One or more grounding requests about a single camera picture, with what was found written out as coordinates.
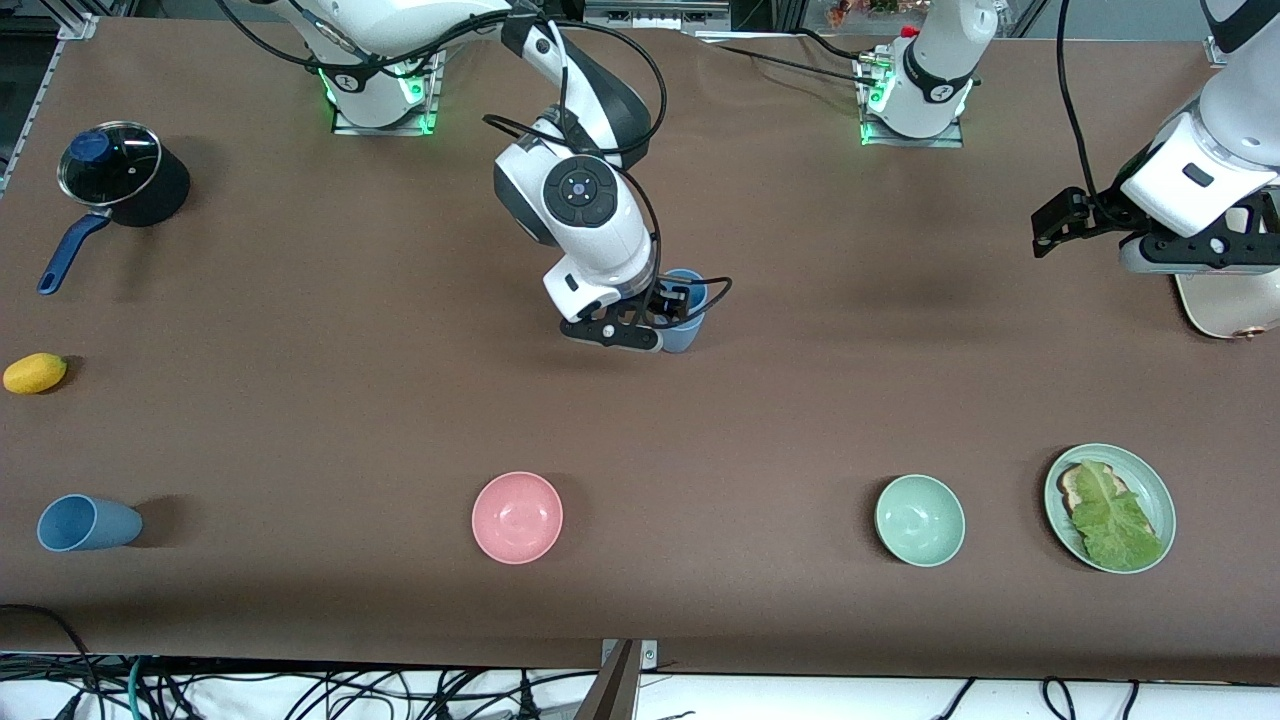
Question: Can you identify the aluminium frame rail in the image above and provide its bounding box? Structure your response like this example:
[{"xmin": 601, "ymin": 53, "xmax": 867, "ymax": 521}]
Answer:
[{"xmin": 0, "ymin": 15, "xmax": 97, "ymax": 196}]

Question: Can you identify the dark angled bar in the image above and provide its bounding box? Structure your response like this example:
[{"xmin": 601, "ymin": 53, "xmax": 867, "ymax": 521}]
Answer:
[{"xmin": 574, "ymin": 640, "xmax": 642, "ymax": 720}]

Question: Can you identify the brown table cover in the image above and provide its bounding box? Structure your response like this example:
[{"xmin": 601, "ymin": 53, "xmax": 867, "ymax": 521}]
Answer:
[{"xmin": 0, "ymin": 16, "xmax": 1280, "ymax": 683}]

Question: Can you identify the glass lid blue knob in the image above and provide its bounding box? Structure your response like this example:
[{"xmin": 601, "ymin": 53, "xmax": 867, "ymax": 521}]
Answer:
[{"xmin": 58, "ymin": 121, "xmax": 163, "ymax": 209}]

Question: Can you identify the yellow lemon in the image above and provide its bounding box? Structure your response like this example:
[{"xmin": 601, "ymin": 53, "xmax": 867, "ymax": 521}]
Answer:
[{"xmin": 3, "ymin": 352, "xmax": 69, "ymax": 395}]

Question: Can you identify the black pot blue handle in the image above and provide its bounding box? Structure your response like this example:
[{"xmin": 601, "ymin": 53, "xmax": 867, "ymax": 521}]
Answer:
[{"xmin": 37, "ymin": 121, "xmax": 192, "ymax": 297}]

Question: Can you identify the pink bowl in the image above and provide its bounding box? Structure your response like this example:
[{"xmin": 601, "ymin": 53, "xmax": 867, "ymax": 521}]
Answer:
[{"xmin": 471, "ymin": 471, "xmax": 564, "ymax": 565}]

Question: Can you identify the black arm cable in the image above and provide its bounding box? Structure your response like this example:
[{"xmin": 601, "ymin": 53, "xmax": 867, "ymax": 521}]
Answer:
[
  {"xmin": 213, "ymin": 0, "xmax": 737, "ymax": 331},
  {"xmin": 1056, "ymin": 0, "xmax": 1103, "ymax": 203}
]

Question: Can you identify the cream frying pan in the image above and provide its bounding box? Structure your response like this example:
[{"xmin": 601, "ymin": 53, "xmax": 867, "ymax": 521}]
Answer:
[{"xmin": 1170, "ymin": 205, "xmax": 1280, "ymax": 342}]

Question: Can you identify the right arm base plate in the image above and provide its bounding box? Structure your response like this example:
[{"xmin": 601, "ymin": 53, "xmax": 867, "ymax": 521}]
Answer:
[{"xmin": 330, "ymin": 45, "xmax": 442, "ymax": 137}]

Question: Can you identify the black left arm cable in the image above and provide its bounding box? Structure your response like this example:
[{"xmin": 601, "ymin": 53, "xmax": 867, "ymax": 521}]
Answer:
[{"xmin": 1056, "ymin": 0, "xmax": 1103, "ymax": 203}]

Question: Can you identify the green lettuce leaf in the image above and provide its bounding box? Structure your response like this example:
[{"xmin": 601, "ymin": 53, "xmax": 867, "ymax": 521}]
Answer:
[{"xmin": 1070, "ymin": 460, "xmax": 1166, "ymax": 569}]

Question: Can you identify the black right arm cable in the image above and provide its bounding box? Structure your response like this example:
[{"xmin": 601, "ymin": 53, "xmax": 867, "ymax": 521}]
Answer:
[{"xmin": 213, "ymin": 0, "xmax": 737, "ymax": 331}]

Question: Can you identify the toast slice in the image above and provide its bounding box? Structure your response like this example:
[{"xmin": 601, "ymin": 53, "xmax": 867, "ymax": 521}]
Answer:
[{"xmin": 1058, "ymin": 462, "xmax": 1131, "ymax": 517}]

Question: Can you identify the pale green plate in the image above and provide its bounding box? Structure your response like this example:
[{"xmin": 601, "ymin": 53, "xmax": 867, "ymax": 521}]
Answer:
[{"xmin": 1044, "ymin": 443, "xmax": 1177, "ymax": 575}]

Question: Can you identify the teal cable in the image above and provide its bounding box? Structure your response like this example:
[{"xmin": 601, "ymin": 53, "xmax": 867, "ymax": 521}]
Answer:
[{"xmin": 124, "ymin": 655, "xmax": 153, "ymax": 720}]

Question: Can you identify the pale green bowl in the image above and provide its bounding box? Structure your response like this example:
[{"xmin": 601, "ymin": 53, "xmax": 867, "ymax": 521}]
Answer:
[{"xmin": 875, "ymin": 474, "xmax": 967, "ymax": 568}]

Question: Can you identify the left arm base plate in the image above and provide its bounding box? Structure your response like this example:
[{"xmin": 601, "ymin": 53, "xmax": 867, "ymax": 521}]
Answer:
[{"xmin": 857, "ymin": 55, "xmax": 967, "ymax": 149}]

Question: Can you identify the black left base cable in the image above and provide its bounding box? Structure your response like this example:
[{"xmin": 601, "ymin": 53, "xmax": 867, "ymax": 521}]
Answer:
[{"xmin": 715, "ymin": 28, "xmax": 887, "ymax": 83}]

